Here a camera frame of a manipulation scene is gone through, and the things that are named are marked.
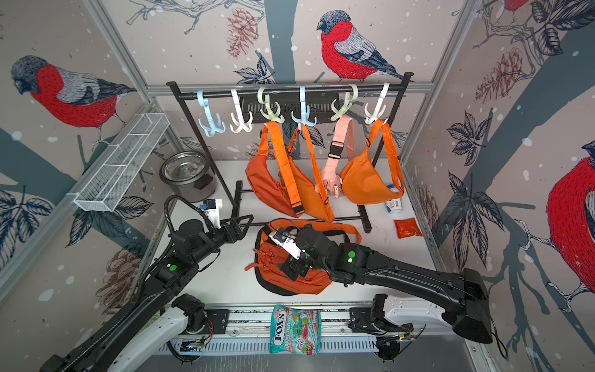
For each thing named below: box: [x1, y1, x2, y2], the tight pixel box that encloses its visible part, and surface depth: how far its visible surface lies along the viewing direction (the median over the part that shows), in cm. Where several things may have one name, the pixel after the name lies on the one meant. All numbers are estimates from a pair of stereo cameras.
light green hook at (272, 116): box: [257, 86, 286, 123], surface depth 69 cm
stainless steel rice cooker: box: [159, 150, 217, 203], surface depth 98 cm
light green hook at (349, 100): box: [330, 83, 358, 121], surface depth 67 cm
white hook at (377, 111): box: [364, 82, 390, 125], surface depth 69 cm
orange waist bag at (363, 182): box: [340, 120, 405, 206], surface depth 88 cm
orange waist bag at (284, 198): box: [245, 121, 306, 218], surface depth 82 cm
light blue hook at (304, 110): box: [291, 86, 317, 131], surface depth 67 cm
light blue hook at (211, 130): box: [197, 89, 227, 138], surface depth 67 cm
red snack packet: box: [393, 217, 424, 239], surface depth 96 cm
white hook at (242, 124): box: [229, 88, 253, 134], surface depth 67 cm
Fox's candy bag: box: [269, 305, 323, 356], surface depth 71 cm
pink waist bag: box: [321, 115, 356, 200], surface depth 77 cm
